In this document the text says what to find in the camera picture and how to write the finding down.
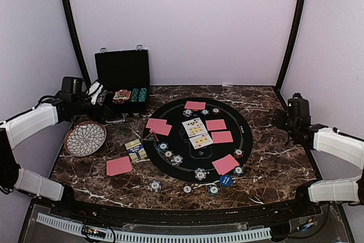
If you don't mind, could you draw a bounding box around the red chip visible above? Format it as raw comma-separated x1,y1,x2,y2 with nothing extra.
212,108,221,115
234,149,244,158

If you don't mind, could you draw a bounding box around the red card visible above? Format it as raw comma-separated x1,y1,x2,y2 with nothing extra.
212,154,239,175
146,118,167,131
184,101,206,110
154,124,172,136

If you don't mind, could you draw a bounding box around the face-down board card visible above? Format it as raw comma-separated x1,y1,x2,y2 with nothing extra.
212,131,234,144
205,119,227,131

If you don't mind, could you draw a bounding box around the red playing card deck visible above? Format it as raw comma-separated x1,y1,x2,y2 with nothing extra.
106,156,133,176

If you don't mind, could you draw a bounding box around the blue small blind button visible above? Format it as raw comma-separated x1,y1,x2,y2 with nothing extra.
219,175,233,187

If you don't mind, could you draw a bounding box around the white blue chip top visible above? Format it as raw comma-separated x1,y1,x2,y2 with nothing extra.
183,109,193,117

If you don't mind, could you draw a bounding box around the orange chip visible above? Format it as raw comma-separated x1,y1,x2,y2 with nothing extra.
163,150,174,159

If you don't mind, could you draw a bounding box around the face-up heart card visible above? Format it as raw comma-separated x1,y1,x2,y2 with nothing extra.
189,133,213,150

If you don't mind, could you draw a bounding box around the face-up nine of clubs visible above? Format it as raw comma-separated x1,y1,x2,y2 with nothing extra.
182,118,208,138

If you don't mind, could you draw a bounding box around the teal blue chip stack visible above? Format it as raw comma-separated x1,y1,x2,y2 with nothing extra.
208,185,221,196

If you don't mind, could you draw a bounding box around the white blue chip bottom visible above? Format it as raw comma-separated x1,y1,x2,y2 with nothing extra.
195,168,206,181

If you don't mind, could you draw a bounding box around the blue white chip stack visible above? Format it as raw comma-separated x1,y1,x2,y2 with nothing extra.
149,180,162,193

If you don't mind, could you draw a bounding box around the brown white chip stack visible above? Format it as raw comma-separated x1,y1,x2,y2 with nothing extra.
183,185,193,195

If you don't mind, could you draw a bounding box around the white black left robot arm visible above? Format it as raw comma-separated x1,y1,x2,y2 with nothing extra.
1,77,110,218

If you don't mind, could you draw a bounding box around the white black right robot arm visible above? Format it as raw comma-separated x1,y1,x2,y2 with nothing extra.
272,110,363,221

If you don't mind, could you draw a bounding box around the red dice set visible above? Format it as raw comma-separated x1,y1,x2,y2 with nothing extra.
113,100,125,104

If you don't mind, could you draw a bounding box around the boxed card deck in case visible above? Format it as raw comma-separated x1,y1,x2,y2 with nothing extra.
113,89,131,101

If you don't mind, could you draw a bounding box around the black poker chip case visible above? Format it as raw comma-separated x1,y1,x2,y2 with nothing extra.
94,46,150,119

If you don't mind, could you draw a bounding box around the floral ceramic plate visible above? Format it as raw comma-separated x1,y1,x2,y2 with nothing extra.
64,121,107,157

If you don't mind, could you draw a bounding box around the teal chip row left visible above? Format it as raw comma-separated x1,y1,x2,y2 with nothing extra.
130,88,139,102

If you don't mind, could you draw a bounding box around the teal chip row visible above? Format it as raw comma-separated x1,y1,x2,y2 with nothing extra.
138,88,148,102
130,88,139,102

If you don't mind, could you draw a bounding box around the teal chip row right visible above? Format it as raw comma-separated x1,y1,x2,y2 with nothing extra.
138,88,148,102

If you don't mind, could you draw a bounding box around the gold blue card box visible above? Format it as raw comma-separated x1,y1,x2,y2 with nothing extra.
125,139,147,162

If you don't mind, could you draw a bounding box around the red triangular all-in button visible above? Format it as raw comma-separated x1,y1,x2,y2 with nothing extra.
143,131,159,142

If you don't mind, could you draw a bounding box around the round black poker mat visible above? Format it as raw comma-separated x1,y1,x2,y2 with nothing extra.
143,97,253,183

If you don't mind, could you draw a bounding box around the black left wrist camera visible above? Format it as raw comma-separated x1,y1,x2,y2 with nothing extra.
59,76,84,102

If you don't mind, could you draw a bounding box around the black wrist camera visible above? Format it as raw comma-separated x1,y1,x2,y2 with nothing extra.
59,76,84,102
288,93,310,120

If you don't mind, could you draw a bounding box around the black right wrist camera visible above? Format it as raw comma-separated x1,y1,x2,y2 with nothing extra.
288,93,310,120

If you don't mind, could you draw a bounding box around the white cable duct strip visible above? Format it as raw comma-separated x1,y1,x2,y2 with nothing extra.
36,213,272,242

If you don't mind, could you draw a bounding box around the black left frame post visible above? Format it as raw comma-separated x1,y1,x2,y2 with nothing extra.
61,0,91,87

